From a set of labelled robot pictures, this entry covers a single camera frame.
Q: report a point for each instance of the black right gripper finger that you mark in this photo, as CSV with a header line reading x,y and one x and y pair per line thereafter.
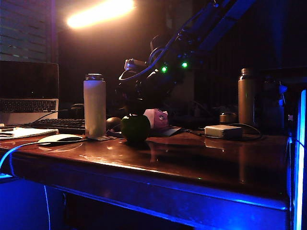
x,y
123,95
146,103

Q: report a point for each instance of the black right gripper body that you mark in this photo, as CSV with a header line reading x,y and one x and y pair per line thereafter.
x,y
163,81

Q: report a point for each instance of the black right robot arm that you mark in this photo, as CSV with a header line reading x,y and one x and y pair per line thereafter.
x,y
216,21

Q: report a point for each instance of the green apple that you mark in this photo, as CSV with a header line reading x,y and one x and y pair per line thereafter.
x,y
135,130

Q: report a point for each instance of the white thermos bottle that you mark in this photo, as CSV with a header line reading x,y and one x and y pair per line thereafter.
x,y
94,107

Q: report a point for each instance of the brown thermos cap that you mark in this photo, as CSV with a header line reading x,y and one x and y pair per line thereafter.
x,y
227,118

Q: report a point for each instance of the brown thermos bottle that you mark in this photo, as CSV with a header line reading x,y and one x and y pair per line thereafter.
x,y
245,100

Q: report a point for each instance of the white paper stack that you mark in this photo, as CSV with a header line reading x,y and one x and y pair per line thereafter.
x,y
31,132

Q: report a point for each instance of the pink white tissue pack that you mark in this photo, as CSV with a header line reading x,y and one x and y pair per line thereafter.
x,y
159,119

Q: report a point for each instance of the black rounded object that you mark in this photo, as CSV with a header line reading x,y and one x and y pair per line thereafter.
x,y
113,122

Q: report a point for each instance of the dark flat pouch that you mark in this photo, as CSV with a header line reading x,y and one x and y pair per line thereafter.
x,y
170,131

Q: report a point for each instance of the dark flat badge card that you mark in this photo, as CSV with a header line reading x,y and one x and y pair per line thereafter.
x,y
103,138

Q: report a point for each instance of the black bulky object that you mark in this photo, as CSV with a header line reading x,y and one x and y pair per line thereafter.
x,y
76,110

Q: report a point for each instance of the black computer keyboard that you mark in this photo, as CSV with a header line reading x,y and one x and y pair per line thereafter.
x,y
60,124

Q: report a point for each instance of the white computer mouse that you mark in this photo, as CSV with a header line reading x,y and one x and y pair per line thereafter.
x,y
60,138

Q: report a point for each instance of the white power adapter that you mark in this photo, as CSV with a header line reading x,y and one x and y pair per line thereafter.
x,y
223,131

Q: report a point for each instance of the silver laptop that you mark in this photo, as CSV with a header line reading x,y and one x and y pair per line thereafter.
x,y
28,81

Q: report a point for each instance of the window blinds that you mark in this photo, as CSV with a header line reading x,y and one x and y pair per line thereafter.
x,y
24,31

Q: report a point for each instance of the black pen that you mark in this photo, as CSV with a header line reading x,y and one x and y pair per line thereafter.
x,y
6,134

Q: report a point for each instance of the blue lit vertical panel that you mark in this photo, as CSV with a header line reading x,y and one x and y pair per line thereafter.
x,y
301,155

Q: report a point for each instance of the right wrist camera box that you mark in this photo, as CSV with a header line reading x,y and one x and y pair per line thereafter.
x,y
134,64

